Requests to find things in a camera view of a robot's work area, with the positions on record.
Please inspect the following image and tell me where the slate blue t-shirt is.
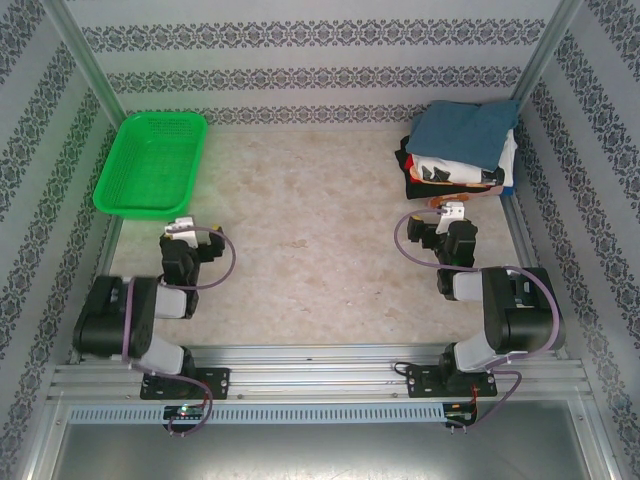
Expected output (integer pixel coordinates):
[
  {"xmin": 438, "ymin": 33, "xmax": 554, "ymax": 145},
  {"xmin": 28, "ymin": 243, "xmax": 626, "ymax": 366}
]
[{"xmin": 405, "ymin": 99, "xmax": 521, "ymax": 170}]

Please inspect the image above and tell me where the orange printed t-shirt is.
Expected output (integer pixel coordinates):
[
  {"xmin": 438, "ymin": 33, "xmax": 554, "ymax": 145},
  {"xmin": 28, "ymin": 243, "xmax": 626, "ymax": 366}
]
[{"xmin": 408, "ymin": 169, "xmax": 506, "ymax": 209}]

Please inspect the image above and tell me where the green plastic mesh basket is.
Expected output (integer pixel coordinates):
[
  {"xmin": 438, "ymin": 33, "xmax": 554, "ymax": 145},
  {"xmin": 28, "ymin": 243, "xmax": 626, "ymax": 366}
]
[{"xmin": 93, "ymin": 111, "xmax": 210, "ymax": 221}]

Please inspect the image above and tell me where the grey metal panel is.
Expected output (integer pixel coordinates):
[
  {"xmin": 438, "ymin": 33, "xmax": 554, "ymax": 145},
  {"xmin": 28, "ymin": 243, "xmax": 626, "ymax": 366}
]
[{"xmin": 27, "ymin": 399, "xmax": 619, "ymax": 480}]

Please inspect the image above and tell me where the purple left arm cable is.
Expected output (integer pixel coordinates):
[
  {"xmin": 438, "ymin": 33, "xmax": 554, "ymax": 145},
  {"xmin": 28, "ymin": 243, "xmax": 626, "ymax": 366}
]
[{"xmin": 121, "ymin": 225, "xmax": 239, "ymax": 437}]

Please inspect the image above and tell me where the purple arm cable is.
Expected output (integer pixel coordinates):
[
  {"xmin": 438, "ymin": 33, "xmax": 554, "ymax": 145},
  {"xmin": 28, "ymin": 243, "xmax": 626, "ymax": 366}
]
[
  {"xmin": 393, "ymin": 209, "xmax": 566, "ymax": 434},
  {"xmin": 121, "ymin": 225, "xmax": 239, "ymax": 437}
]

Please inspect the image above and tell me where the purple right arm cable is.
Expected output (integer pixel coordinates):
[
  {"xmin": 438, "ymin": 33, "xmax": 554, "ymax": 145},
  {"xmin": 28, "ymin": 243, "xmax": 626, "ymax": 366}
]
[{"xmin": 393, "ymin": 209, "xmax": 566, "ymax": 434}]

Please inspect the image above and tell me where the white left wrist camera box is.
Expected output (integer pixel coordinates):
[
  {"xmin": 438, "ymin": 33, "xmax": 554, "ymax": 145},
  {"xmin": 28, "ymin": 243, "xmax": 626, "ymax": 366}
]
[{"xmin": 163, "ymin": 215, "xmax": 199, "ymax": 247}]

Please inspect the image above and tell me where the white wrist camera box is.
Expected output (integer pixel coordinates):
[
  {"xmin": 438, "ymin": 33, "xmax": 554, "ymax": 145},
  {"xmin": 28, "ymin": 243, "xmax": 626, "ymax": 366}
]
[
  {"xmin": 163, "ymin": 215, "xmax": 199, "ymax": 247},
  {"xmin": 434, "ymin": 202, "xmax": 469, "ymax": 235}
]

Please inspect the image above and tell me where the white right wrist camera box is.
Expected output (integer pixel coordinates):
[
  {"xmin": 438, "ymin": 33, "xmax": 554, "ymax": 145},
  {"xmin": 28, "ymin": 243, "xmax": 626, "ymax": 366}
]
[{"xmin": 434, "ymin": 202, "xmax": 469, "ymax": 235}]

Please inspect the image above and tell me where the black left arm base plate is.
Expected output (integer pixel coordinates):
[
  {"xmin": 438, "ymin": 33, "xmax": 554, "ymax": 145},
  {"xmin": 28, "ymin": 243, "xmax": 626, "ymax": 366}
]
[{"xmin": 139, "ymin": 367, "xmax": 232, "ymax": 401}]

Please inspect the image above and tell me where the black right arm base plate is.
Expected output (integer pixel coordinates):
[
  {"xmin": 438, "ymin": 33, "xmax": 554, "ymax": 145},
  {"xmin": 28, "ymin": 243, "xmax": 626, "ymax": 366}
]
[{"xmin": 407, "ymin": 364, "xmax": 499, "ymax": 400}]

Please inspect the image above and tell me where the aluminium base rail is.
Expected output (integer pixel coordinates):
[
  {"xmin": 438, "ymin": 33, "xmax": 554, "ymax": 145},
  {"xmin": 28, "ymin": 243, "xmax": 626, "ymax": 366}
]
[{"xmin": 47, "ymin": 343, "xmax": 594, "ymax": 401}]

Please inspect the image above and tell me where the grey slotted cable duct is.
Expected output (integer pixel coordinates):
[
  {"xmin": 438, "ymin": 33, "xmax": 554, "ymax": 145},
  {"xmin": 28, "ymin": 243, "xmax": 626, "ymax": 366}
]
[{"xmin": 67, "ymin": 404, "xmax": 446, "ymax": 425}]

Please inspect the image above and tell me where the aluminium corner post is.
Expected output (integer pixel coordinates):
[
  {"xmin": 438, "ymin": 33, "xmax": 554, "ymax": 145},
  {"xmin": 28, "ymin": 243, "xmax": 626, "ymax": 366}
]
[
  {"xmin": 42, "ymin": 0, "xmax": 126, "ymax": 119},
  {"xmin": 504, "ymin": 0, "xmax": 584, "ymax": 114}
]

